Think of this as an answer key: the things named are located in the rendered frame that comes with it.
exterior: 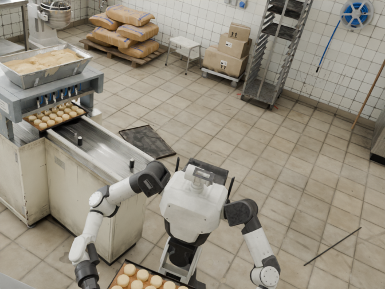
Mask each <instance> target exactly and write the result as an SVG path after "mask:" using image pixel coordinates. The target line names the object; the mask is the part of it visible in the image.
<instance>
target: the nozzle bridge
mask: <svg viewBox="0 0 385 289"><path fill-rule="evenodd" d="M80 83H81V90H80ZM75 85H77V87H78V90H80V91H78V94H75ZM73 86H74V92H73ZM103 86H104V73H102V72H101V71H99V70H97V69H95V68H93V67H92V66H90V65H87V66H86V67H85V69H84V70H83V72H82V73H79V74H77V75H73V76H69V77H66V78H63V79H59V80H56V81H53V82H49V83H46V84H43V85H39V86H36V87H33V88H29V89H25V90H23V89H22V88H20V87H19V86H17V85H15V84H14V83H12V82H11V81H10V80H9V79H8V78H7V76H6V75H4V76H0V134H1V135H3V136H4V137H5V138H7V139H8V140H11V139H13V138H14V132H13V124H12V122H13V123H15V124H17V123H19V122H22V118H24V117H27V116H29V115H32V114H36V113H38V112H41V111H44V110H47V109H49V108H52V107H55V106H58V105H60V104H64V103H66V102H69V101H72V100H74V99H78V98H80V103H81V104H83V105H85V106H87V107H88V108H92V107H93V98H94V92H96V93H102V92H103ZM68 87H70V91H71V92H73V93H71V96H68ZM65 88H66V96H64V98H63V99H61V98H60V92H61V89H62V90H63V93H64V95H65ZM58 91H59V97H58ZM53 92H55V94H56V97H58V99H56V101H53ZM50 93H51V100H50ZM45 95H47V97H48V100H50V101H49V102H48V104H45ZM41 96H42V97H41ZM37 97H39V100H40V103H41V102H42V98H43V102H42V104H40V107H37V103H36V100H37Z"/></svg>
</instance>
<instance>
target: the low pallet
mask: <svg viewBox="0 0 385 289"><path fill-rule="evenodd" d="M79 42H81V43H83V44H84V49H85V50H91V49H94V48H97V49H100V50H103V51H105V52H107V58H110V59H112V58H115V57H117V56H119V57H121V58H124V59H127V60H130V61H132V65H131V67H133V68H137V67H139V66H141V65H143V64H145V63H146V62H149V61H151V60H152V59H154V58H156V57H158V56H160V55H161V54H163V53H166V52H167V51H166V50H164V49H160V48H158V50H156V51H154V52H153V53H151V54H149V55H148V56H146V57H144V58H136V57H132V56H129V55H127V54H124V53H122V52H121V51H119V50H118V47H117V46H110V47H108V46H102V45H99V44H97V43H94V42H92V41H91V40H89V39H88V38H86V39H82V40H80V41H79Z"/></svg>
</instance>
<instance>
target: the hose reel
mask: <svg viewBox="0 0 385 289"><path fill-rule="evenodd" d="M373 14H374V6H373V4H372V2H371V1H370V0H348V1H347V2H346V3H345V4H344V5H343V7H342V8H341V10H340V20H339V22H338V24H337V26H336V28H335V30H334V31H333V34H332V36H331V38H330V40H329V42H328V45H329V43H330V41H331V39H332V37H333V35H334V33H335V31H336V29H337V27H338V25H339V23H340V22H341V23H342V24H343V26H345V27H346V28H347V29H350V32H354V30H359V29H362V28H364V27H365V26H367V25H368V24H369V22H370V21H371V19H372V17H373ZM328 45H327V47H328ZM327 47H326V49H325V51H324V53H323V56H322V58H321V60H320V63H319V65H318V67H317V70H316V73H317V72H318V70H319V67H320V64H321V62H322V59H323V57H324V54H325V52H326V50H327Z"/></svg>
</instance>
